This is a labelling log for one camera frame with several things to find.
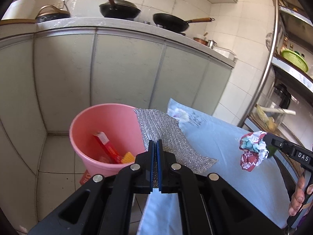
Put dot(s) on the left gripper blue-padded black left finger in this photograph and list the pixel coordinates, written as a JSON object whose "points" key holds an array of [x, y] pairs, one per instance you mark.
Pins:
{"points": [[103, 204]]}

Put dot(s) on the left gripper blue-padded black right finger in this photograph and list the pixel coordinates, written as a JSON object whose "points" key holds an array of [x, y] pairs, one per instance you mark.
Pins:
{"points": [[208, 204]]}

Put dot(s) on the colourful paper ball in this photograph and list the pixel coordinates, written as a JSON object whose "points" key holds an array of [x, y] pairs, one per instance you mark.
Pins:
{"points": [[254, 150]]}

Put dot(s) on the red cardboard box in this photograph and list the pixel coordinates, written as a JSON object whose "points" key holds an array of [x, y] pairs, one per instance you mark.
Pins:
{"points": [[108, 147]]}

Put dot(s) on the yellow foam fruit net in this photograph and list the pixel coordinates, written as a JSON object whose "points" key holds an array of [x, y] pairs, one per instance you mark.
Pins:
{"points": [[128, 158]]}

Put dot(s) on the silver mesh dish cloth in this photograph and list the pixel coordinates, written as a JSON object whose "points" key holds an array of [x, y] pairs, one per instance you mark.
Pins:
{"points": [[156, 125]]}

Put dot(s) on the pink plastic trash bucket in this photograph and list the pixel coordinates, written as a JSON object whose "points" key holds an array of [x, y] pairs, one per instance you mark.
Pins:
{"points": [[119, 123]]}

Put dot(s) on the grey kitchen cabinet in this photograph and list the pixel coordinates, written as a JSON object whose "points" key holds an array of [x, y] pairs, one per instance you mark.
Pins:
{"points": [[51, 71]]}

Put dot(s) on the person's right hand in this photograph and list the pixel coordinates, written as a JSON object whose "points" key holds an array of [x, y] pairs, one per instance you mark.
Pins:
{"points": [[297, 197]]}

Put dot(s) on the green bell pepper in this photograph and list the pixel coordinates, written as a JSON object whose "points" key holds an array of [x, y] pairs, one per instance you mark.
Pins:
{"points": [[271, 151]]}

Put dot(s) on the red box under bucket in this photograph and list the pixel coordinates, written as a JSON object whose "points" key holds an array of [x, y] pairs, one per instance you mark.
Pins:
{"points": [[86, 176]]}

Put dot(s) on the ginger root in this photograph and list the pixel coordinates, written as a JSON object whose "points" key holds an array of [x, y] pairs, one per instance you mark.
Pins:
{"points": [[271, 125]]}

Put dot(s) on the white leek stalk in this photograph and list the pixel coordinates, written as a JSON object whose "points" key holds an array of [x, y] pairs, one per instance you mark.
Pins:
{"points": [[278, 110]]}

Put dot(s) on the steel shelf rack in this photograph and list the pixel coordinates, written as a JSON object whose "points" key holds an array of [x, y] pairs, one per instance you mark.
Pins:
{"points": [[287, 77]]}

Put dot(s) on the light blue floral tablecloth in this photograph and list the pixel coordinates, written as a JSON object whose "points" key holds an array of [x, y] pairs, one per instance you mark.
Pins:
{"points": [[211, 137]]}

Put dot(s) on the clear glass container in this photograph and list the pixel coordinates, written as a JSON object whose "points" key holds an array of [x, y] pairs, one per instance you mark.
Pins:
{"points": [[270, 113]]}

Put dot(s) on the black blender jug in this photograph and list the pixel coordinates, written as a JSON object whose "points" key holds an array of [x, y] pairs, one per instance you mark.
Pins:
{"points": [[282, 96]]}

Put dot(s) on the green plastic basket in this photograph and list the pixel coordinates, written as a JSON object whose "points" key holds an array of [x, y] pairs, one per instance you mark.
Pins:
{"points": [[295, 59]]}

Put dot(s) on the white rectangular dish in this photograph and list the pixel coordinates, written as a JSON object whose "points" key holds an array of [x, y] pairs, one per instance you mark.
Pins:
{"points": [[226, 53]]}

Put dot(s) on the small steel cup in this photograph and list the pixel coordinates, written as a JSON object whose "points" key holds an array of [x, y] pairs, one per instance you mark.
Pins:
{"points": [[211, 44]]}

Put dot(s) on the copper bowl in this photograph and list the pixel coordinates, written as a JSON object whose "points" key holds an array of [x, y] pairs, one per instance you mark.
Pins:
{"points": [[201, 38]]}

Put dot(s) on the black wok with lid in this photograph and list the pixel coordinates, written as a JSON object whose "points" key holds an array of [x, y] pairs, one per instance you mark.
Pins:
{"points": [[119, 9]]}

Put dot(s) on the white round appliance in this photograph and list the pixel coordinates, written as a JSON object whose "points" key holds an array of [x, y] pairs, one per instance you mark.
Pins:
{"points": [[20, 9]]}

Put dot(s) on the black wooden-handled frying pan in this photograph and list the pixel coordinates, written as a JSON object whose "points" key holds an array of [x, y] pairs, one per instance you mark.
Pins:
{"points": [[175, 24]]}

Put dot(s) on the dark pot with gold handle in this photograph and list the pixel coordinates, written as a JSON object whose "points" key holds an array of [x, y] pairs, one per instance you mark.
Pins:
{"points": [[51, 12]]}

